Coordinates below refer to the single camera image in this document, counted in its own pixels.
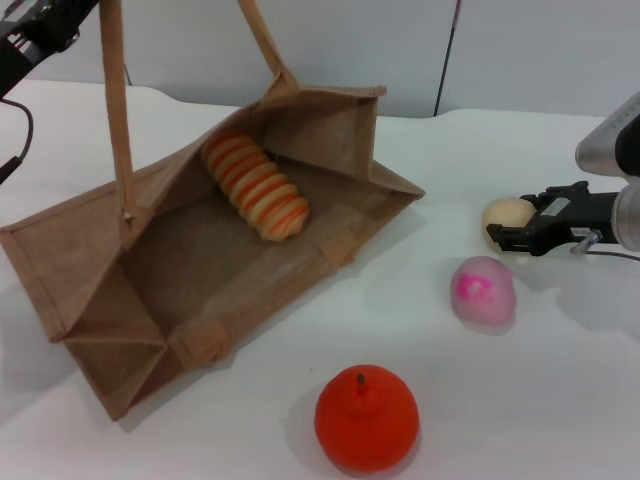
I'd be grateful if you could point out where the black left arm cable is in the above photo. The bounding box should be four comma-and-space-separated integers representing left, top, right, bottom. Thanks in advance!
0, 99, 35, 185

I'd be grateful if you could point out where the red toy apple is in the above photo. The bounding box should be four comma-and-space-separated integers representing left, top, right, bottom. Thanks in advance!
314, 364, 420, 474

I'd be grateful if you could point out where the brown jute tote bag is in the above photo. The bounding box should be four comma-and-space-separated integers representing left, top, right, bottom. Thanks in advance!
0, 0, 426, 421

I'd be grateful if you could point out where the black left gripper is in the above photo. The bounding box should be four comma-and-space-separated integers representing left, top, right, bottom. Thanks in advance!
0, 0, 99, 99

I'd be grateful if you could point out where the beige round egg yolk pastry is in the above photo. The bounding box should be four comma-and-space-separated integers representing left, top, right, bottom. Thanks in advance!
481, 197, 536, 251

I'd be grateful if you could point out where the orange striped bread roll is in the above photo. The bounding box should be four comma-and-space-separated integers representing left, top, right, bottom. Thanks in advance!
202, 130, 310, 243

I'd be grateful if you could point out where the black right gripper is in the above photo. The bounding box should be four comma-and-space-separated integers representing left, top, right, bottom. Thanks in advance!
487, 182, 621, 257

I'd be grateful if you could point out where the pink toy peach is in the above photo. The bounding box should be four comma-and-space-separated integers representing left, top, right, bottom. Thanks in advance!
449, 255, 517, 329

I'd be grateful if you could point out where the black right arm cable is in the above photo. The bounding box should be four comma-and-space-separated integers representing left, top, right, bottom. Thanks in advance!
584, 248, 640, 262

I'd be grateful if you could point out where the silver black wrist camera housing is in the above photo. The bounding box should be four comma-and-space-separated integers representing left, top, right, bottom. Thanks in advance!
574, 92, 640, 177

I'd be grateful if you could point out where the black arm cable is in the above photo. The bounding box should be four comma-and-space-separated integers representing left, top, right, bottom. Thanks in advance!
584, 248, 640, 262
0, 99, 35, 185

